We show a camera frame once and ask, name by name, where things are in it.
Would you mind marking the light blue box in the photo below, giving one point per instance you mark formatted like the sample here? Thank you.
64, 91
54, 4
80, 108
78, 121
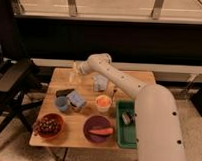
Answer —
76, 99

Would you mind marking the green plastic tray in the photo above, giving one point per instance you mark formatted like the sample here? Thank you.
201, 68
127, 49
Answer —
126, 134

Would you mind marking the black handled metal tool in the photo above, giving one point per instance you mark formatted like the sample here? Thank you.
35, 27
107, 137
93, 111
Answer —
128, 118

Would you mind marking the dark grapes bunch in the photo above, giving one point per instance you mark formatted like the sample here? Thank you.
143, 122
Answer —
46, 125

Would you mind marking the black rectangular block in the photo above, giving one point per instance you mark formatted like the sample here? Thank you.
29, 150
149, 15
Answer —
63, 93

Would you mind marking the purple plate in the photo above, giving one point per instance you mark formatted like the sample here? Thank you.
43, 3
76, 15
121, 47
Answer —
96, 122

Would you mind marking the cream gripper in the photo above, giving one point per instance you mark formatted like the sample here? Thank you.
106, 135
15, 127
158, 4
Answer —
75, 67

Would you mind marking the pale yellow banana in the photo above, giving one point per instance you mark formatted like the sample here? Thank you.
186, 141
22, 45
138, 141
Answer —
75, 79

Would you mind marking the orange carrot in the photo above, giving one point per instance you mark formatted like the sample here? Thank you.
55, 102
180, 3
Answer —
103, 132

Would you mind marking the black chair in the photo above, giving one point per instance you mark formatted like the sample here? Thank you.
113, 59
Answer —
16, 80

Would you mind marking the light blue cloth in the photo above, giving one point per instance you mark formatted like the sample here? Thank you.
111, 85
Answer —
100, 83

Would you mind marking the blue cup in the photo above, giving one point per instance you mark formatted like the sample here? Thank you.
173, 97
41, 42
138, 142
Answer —
62, 103

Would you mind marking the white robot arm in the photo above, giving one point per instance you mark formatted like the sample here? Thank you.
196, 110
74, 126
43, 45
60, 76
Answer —
159, 135

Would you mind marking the red bowl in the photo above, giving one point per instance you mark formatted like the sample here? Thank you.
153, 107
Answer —
60, 122

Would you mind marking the white cup with orange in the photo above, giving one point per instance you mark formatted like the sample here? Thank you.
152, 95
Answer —
103, 103

